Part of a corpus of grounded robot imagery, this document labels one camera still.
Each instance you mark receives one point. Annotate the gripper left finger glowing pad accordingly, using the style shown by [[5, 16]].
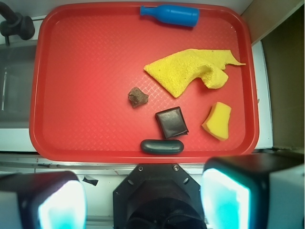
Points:
[[53, 200]]

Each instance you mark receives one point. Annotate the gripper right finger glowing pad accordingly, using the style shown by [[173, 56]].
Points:
[[256, 191]]

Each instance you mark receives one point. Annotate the yellow sponge piece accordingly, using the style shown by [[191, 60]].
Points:
[[217, 122]]

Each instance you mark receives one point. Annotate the dark green oval sponge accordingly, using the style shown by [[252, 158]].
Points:
[[162, 147]]

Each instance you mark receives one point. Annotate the black tape scrap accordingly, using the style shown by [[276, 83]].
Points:
[[90, 180]]

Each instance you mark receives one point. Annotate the dark brown square pouch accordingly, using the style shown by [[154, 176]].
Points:
[[171, 122]]

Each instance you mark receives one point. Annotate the red plastic tray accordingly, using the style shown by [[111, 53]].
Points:
[[88, 58]]

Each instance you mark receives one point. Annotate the brown crumpled lump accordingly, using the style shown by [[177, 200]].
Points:
[[137, 97]]

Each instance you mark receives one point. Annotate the yellow microfiber cloth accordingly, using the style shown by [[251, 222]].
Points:
[[176, 71]]

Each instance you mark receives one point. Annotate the metal sink basin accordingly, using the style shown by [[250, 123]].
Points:
[[16, 75]]

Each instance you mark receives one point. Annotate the black faucet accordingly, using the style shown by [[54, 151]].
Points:
[[15, 24]]

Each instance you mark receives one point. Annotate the blue plastic bottle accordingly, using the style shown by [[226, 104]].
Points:
[[173, 14]]

